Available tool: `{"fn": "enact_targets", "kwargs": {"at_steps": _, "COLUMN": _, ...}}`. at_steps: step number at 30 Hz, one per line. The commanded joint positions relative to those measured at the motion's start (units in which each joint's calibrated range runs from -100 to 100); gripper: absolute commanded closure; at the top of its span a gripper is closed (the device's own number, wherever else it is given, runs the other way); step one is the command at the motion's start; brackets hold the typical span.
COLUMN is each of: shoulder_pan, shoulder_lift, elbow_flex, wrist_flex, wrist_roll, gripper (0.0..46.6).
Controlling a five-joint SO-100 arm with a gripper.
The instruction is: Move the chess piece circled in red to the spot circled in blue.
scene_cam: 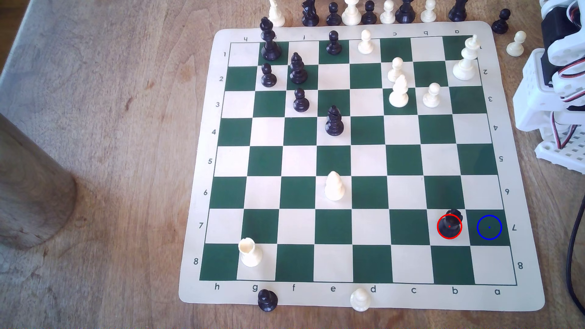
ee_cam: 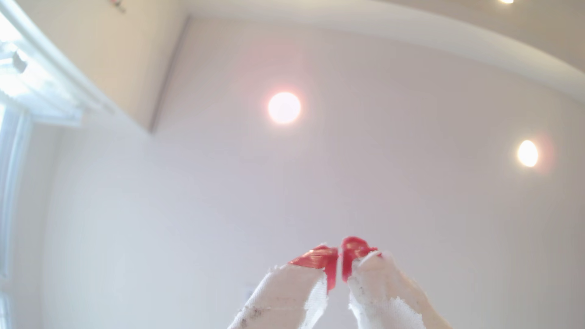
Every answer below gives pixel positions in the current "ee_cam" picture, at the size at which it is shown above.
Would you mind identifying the white window frame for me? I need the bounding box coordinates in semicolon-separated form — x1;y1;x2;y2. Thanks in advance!
0;0;117;284

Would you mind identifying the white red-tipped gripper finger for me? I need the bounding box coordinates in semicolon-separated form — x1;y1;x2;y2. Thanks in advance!
228;244;340;329
341;236;453;329

